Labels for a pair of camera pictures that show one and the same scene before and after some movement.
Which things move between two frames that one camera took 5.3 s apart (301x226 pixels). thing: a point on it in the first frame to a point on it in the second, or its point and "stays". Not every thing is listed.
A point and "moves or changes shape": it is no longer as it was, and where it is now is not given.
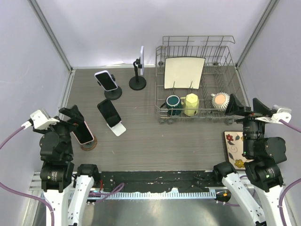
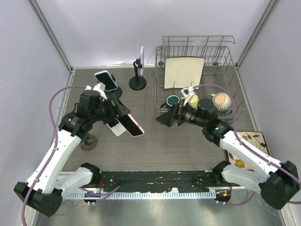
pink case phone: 83,133 moves or changes shape
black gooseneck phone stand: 137,83 stays
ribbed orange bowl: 220,100 stays
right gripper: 259,108 to 167,118
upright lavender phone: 142,60 stays
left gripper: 76,114 to 113,111
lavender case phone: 106,80 stays
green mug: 173,101 stays
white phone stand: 118,129 stays
